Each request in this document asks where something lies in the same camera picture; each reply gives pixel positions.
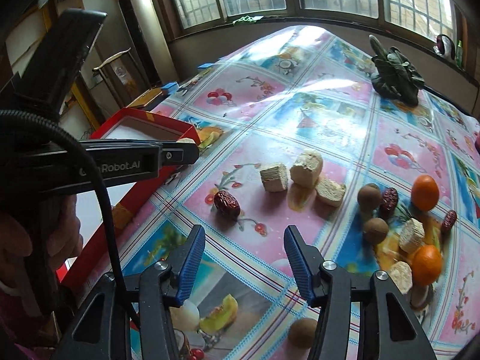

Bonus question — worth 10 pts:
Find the orange tangerine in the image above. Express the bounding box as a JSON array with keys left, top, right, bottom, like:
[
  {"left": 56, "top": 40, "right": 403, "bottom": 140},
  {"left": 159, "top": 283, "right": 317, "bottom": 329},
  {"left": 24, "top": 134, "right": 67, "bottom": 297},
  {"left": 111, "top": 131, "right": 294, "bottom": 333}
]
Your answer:
[
  {"left": 411, "top": 244, "right": 443, "bottom": 286},
  {"left": 411, "top": 175, "right": 439, "bottom": 211}
]

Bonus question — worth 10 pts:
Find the tall beige air conditioner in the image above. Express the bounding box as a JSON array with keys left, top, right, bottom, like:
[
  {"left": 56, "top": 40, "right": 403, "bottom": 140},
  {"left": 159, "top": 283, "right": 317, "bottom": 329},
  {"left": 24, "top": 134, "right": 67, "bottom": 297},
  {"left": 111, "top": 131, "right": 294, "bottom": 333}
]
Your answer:
[{"left": 116, "top": 0, "right": 178, "bottom": 86}]

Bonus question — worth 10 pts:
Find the beige cake block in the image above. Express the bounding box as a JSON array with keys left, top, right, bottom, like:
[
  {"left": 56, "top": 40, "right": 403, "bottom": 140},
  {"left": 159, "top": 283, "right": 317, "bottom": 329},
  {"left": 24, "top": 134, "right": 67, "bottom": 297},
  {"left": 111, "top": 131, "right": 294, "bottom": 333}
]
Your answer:
[{"left": 289, "top": 150, "right": 323, "bottom": 189}]

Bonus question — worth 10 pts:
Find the beige cake chunk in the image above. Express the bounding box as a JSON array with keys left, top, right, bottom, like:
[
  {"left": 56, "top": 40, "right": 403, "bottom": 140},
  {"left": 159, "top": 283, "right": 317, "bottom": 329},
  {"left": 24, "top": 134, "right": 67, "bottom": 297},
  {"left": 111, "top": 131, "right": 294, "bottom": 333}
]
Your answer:
[
  {"left": 399, "top": 218, "right": 425, "bottom": 254},
  {"left": 388, "top": 261, "right": 413, "bottom": 295}
]

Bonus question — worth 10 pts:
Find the person's left hand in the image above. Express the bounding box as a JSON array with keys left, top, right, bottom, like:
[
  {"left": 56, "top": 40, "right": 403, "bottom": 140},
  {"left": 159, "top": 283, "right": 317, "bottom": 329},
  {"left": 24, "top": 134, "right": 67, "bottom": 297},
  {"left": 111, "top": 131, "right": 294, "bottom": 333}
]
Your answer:
[{"left": 1, "top": 195, "right": 83, "bottom": 315}]

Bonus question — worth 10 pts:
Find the beige cake piece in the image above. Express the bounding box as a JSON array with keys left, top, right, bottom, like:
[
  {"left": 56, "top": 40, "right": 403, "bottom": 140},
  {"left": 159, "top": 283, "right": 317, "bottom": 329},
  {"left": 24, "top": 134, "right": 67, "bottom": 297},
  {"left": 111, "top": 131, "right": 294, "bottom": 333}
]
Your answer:
[{"left": 315, "top": 176, "right": 347, "bottom": 207}]

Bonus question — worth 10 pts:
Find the wooden chair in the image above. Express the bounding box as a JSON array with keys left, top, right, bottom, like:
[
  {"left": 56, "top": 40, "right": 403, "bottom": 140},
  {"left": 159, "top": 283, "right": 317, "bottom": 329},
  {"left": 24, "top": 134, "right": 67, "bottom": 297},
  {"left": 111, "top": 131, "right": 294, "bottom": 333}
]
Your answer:
[{"left": 92, "top": 48, "right": 151, "bottom": 108}]

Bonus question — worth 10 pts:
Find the dark red jujube date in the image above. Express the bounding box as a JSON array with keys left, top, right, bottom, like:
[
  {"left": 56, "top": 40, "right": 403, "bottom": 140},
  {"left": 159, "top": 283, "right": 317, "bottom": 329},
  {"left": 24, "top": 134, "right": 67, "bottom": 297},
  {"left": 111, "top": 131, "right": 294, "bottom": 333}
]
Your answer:
[
  {"left": 440, "top": 210, "right": 457, "bottom": 234},
  {"left": 214, "top": 190, "right": 241, "bottom": 220},
  {"left": 378, "top": 187, "right": 399, "bottom": 220}
]

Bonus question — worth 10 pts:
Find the red tray box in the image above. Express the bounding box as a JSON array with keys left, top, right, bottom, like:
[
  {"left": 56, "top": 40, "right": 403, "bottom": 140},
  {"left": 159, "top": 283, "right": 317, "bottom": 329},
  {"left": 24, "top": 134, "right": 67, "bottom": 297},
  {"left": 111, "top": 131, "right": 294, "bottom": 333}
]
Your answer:
[{"left": 61, "top": 108, "right": 200, "bottom": 295}]

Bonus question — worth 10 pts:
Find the colourful fruit pattern tablecloth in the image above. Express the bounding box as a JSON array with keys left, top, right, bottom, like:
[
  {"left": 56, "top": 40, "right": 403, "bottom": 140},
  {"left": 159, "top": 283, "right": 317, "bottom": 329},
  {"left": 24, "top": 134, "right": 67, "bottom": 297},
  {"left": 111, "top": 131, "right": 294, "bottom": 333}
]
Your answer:
[{"left": 74, "top": 24, "right": 480, "bottom": 360}]

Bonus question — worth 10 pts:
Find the dark green leafy vegetable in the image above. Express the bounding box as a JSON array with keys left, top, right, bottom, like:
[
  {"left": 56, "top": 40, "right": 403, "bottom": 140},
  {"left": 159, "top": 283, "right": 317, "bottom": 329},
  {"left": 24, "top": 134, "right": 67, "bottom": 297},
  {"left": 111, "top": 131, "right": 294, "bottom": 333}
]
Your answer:
[{"left": 369, "top": 34, "right": 425, "bottom": 107}]

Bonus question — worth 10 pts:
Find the green bottle on sill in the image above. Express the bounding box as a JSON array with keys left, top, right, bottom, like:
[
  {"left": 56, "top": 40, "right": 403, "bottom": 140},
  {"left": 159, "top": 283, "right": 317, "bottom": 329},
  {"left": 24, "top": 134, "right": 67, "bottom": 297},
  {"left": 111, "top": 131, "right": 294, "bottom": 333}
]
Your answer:
[{"left": 456, "top": 40, "right": 463, "bottom": 69}]

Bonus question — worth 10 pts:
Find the red white object on sill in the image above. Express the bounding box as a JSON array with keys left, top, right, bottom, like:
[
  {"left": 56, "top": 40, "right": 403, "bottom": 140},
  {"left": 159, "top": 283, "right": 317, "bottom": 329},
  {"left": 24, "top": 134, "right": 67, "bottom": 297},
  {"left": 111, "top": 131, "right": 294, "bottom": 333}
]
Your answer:
[{"left": 433, "top": 34, "right": 456, "bottom": 62}]

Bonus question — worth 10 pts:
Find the brown longan ball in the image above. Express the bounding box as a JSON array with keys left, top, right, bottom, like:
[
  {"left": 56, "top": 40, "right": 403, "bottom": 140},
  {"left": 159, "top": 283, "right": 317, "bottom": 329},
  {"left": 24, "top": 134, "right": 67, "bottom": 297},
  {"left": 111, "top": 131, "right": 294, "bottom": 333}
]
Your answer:
[
  {"left": 357, "top": 183, "right": 382, "bottom": 211},
  {"left": 363, "top": 218, "right": 389, "bottom": 245},
  {"left": 287, "top": 318, "right": 317, "bottom": 350}
]

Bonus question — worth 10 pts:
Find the green cloth on sill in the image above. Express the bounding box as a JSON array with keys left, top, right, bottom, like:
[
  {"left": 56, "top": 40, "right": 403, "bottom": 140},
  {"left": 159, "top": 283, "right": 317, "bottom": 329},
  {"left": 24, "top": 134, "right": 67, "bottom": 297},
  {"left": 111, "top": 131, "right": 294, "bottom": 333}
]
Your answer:
[{"left": 232, "top": 15, "right": 264, "bottom": 26}]

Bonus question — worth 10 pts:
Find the beige cake cube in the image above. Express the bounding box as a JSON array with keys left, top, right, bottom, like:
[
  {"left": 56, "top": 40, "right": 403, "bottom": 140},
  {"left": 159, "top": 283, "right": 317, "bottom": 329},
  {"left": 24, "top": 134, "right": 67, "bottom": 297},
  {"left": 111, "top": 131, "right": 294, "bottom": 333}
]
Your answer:
[{"left": 259, "top": 163, "right": 288, "bottom": 193}]

